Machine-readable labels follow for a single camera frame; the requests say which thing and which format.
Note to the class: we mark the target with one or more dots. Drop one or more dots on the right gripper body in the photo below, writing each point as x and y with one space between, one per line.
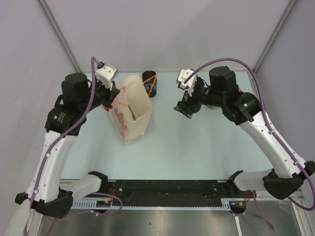
200 93

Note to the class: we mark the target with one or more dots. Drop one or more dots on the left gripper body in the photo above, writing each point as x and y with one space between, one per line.
103 95

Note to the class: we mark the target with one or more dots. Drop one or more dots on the translucent bag with orange handles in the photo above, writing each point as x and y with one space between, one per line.
132 108

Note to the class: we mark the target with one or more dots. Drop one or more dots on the black ribbed cup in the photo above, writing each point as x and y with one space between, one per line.
151 84

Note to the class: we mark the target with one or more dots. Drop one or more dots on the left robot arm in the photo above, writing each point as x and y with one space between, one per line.
62 127

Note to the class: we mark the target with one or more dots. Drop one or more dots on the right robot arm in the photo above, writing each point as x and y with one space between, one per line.
244 109

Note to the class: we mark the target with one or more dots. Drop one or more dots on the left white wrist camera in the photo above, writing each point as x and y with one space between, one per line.
106 73

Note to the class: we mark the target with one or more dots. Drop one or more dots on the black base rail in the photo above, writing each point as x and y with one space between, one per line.
174 193

